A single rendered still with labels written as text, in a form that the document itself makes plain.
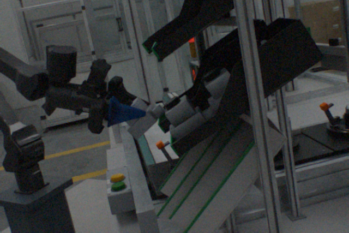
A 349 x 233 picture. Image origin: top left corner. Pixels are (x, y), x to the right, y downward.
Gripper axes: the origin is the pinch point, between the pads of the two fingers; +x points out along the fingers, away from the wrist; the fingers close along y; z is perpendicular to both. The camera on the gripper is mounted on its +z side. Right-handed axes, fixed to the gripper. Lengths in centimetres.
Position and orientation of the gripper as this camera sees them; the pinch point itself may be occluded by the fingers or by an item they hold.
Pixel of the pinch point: (131, 106)
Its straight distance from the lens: 89.2
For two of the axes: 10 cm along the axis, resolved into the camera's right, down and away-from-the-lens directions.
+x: 9.9, 1.6, -0.5
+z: 1.4, -9.2, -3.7
